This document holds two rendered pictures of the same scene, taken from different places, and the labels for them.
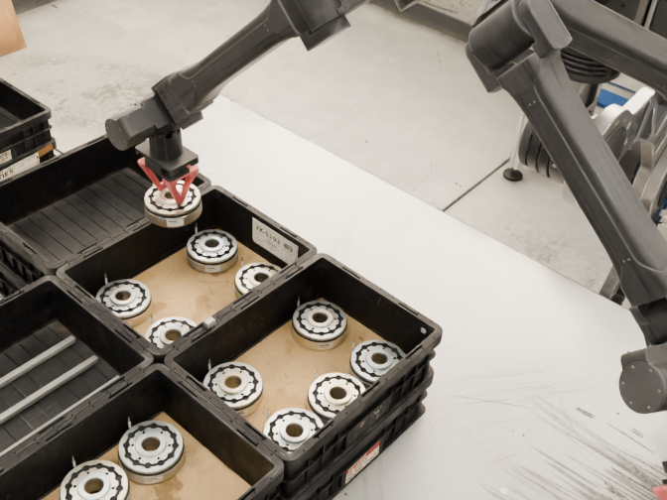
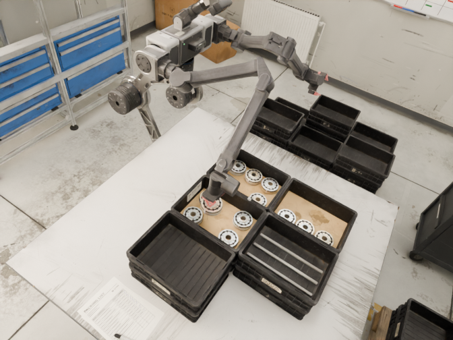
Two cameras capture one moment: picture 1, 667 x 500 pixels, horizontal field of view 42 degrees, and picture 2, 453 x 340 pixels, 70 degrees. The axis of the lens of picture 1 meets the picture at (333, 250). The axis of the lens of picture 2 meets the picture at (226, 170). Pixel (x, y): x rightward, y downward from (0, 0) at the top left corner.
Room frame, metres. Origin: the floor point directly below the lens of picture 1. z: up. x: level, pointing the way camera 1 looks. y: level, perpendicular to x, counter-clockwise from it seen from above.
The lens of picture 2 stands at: (1.43, 1.20, 2.27)
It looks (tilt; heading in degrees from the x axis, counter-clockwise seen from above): 47 degrees down; 257
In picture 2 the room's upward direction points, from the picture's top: 10 degrees clockwise
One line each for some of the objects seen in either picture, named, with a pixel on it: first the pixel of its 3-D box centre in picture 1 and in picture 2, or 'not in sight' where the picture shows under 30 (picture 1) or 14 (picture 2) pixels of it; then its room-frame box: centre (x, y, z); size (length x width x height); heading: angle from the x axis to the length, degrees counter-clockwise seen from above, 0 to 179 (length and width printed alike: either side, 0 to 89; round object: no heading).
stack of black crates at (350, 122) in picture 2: not in sight; (327, 128); (0.02, -1.06, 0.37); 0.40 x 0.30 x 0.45; 143
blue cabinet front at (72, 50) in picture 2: not in sight; (94, 56); (2.19, -1.68, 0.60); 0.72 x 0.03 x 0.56; 53
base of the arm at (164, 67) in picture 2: not in sight; (168, 69); (1.47, -0.15, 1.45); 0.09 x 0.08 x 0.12; 53
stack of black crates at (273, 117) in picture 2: not in sight; (271, 132); (0.58, -0.97, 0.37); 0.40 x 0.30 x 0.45; 143
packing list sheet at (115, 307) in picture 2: not in sight; (120, 314); (1.67, 0.68, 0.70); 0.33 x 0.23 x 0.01; 143
